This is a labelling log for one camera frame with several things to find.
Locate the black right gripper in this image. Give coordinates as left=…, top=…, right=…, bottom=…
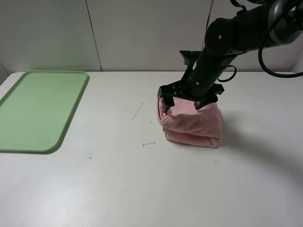
left=158, top=59, right=224, bottom=113

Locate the pink terry towel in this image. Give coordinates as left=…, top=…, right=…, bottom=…
left=157, top=96, right=223, bottom=148

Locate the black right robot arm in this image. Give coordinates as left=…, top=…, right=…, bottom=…
left=158, top=0, right=303, bottom=113

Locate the green plastic tray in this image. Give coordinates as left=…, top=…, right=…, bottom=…
left=0, top=70, right=89, bottom=154

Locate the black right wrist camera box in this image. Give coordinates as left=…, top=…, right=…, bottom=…
left=179, top=50, right=202, bottom=66

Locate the black right camera cable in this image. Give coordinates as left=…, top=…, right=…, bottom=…
left=217, top=0, right=303, bottom=82

